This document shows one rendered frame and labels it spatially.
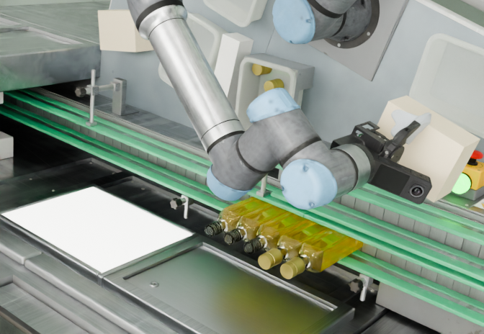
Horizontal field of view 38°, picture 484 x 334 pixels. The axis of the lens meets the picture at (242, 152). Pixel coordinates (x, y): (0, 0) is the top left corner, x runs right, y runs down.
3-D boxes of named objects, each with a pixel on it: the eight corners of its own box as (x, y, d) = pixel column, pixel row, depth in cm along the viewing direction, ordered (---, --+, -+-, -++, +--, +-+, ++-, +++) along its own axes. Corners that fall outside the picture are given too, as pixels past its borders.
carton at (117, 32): (116, 8, 224) (97, 10, 218) (152, 9, 214) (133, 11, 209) (118, 47, 227) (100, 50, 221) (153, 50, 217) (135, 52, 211)
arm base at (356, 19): (332, -35, 171) (308, -33, 164) (382, -5, 164) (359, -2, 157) (310, 21, 179) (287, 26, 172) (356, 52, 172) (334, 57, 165)
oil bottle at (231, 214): (266, 208, 185) (212, 232, 168) (269, 188, 183) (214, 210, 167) (283, 216, 182) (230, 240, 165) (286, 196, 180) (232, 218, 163)
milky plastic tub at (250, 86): (251, 131, 199) (231, 136, 192) (261, 52, 191) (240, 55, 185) (302, 148, 189) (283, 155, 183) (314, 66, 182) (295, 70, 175)
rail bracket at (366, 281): (371, 284, 170) (342, 304, 159) (376, 259, 167) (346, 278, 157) (386, 291, 167) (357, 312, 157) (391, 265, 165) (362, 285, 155)
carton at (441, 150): (406, 95, 135) (388, 101, 129) (480, 139, 128) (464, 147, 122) (381, 147, 141) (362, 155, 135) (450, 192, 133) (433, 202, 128)
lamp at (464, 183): (450, 188, 158) (444, 191, 155) (454, 169, 156) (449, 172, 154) (469, 194, 155) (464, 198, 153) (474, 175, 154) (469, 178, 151)
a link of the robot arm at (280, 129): (223, 129, 114) (260, 185, 112) (261, 87, 107) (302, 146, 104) (254, 119, 120) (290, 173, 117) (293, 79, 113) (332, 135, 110)
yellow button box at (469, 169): (456, 183, 164) (444, 191, 159) (464, 153, 162) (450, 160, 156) (486, 193, 160) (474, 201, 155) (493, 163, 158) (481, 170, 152)
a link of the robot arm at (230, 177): (95, -15, 133) (207, 211, 118) (120, -57, 126) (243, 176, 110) (145, -12, 141) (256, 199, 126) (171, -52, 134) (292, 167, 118)
